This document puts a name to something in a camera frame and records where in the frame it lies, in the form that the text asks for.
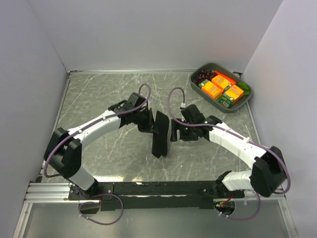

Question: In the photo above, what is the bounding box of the orange juice carton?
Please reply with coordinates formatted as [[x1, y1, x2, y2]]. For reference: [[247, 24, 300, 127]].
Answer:
[[219, 85, 244, 108], [198, 80, 222, 100], [211, 75, 233, 93]]

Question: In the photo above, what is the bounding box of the purple cable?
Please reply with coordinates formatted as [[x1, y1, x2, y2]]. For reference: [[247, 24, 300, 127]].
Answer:
[[43, 83, 152, 196], [167, 87, 292, 194]]

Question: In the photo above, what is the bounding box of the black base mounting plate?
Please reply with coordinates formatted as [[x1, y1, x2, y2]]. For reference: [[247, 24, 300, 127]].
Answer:
[[68, 180, 245, 211]]

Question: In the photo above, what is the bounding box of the green leaf vegetable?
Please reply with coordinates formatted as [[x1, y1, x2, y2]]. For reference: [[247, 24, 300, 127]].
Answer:
[[237, 81, 251, 96]]

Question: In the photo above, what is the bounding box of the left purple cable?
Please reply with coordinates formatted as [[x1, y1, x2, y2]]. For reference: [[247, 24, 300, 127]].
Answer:
[[43, 83, 152, 196]]

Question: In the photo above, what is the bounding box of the black zippered tool case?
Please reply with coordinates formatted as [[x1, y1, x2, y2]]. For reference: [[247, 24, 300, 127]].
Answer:
[[152, 111, 169, 158]]

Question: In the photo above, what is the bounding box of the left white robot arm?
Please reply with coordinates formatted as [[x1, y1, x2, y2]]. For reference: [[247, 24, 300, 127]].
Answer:
[[44, 93, 155, 199]]

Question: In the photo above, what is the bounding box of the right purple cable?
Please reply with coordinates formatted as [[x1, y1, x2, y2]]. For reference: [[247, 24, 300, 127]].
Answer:
[[167, 87, 292, 194]]

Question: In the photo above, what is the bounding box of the dark red grapes bunch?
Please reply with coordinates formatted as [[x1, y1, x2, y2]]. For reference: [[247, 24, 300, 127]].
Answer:
[[195, 70, 217, 86]]

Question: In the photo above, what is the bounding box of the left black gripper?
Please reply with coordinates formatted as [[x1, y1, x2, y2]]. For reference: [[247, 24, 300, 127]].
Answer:
[[132, 108, 159, 134]]

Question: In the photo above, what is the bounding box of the orange carrot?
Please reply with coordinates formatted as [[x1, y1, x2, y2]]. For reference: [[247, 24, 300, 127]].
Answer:
[[214, 70, 236, 85]]

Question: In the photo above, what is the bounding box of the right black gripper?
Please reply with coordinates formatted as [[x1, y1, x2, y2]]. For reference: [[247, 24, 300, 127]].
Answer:
[[170, 118, 199, 141]]

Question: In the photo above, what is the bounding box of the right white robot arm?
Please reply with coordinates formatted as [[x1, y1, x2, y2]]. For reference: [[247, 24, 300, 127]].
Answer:
[[174, 103, 289, 198]]

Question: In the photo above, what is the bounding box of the grey plastic tray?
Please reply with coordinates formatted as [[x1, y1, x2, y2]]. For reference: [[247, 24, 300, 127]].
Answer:
[[189, 63, 253, 114]]

